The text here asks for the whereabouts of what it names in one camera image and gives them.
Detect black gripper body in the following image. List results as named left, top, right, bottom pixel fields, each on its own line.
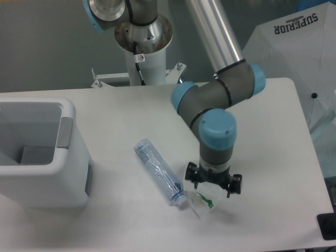
left=195, top=165, right=230, bottom=188

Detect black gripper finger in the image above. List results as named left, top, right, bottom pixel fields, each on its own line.
left=226, top=174, right=243, bottom=198
left=185, top=162, right=200, bottom=188

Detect clear crushed plastic bottle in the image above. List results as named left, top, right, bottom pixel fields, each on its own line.
left=133, top=139, right=187, bottom=207

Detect clear plastic wrapper green print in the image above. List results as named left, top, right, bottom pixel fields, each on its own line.
left=182, top=179, right=225, bottom=218

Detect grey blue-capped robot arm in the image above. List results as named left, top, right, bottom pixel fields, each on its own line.
left=83, top=1, right=266, bottom=194

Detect white grey trash can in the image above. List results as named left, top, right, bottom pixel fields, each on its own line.
left=1, top=97, right=93, bottom=208

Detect black device at table edge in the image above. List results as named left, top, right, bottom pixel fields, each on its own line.
left=317, top=213, right=335, bottom=240

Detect white umbrella with lettering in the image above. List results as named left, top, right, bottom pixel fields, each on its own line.
left=243, top=2, right=335, bottom=128

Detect white metal base frame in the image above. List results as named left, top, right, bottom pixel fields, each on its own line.
left=91, top=62, right=187, bottom=88

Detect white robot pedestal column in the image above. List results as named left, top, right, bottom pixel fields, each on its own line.
left=114, top=14, right=173, bottom=86

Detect black cable on pedestal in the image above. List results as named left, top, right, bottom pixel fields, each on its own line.
left=132, top=40, right=146, bottom=86

